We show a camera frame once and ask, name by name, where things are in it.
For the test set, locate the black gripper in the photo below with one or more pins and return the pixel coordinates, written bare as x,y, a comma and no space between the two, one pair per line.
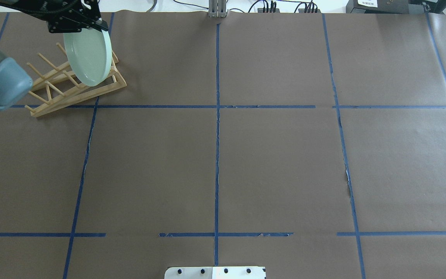
69,24

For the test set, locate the light green plate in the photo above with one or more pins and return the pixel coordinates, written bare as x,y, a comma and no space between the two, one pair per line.
89,54

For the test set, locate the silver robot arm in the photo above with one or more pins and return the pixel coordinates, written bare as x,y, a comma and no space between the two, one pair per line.
14,81

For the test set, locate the wooden plate rack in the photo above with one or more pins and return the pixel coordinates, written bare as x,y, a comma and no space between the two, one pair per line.
61,88

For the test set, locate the black power strip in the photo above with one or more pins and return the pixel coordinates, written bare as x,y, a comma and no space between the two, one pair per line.
289,7

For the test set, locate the black box with label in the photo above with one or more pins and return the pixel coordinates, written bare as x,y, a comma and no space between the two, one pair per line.
377,7

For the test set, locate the aluminium frame post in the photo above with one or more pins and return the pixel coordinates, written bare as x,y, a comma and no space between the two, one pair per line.
217,8

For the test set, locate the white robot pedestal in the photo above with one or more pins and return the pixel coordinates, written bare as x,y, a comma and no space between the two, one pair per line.
216,272

